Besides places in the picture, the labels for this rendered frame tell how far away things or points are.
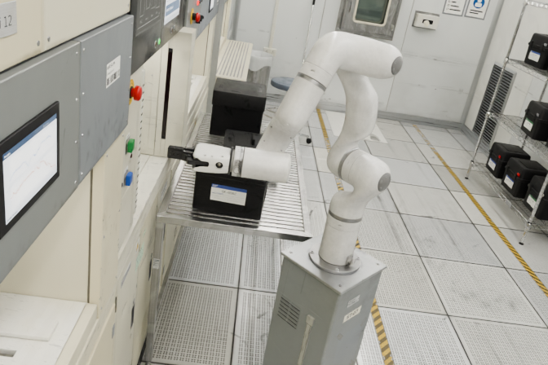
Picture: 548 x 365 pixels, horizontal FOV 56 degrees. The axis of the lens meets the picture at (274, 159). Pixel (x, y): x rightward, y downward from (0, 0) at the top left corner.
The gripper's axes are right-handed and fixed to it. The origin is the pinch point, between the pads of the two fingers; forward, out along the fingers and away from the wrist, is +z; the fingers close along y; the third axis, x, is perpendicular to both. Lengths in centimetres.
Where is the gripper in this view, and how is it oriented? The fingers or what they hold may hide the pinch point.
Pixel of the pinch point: (174, 151)
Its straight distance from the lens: 142.2
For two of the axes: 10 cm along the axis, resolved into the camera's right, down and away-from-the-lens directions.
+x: 1.6, -9.1, -3.8
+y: 0.0, -3.9, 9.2
